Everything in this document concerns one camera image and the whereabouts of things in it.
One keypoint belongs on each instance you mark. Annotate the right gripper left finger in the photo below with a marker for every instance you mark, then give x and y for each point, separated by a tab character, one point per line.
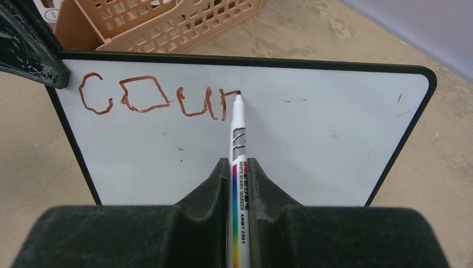
189	233

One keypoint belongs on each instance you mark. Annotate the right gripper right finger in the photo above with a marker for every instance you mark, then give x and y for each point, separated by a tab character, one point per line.
285	233

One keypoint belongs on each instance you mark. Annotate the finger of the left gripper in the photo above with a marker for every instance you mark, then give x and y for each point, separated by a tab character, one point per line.
28	46

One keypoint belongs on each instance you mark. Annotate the white whiteboard marker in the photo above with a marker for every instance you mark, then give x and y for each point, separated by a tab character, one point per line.
238	235

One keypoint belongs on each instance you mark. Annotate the black framed whiteboard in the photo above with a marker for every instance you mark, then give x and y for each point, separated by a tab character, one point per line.
149	128

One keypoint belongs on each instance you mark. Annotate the peach plastic file organizer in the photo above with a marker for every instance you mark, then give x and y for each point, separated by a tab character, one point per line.
142	26

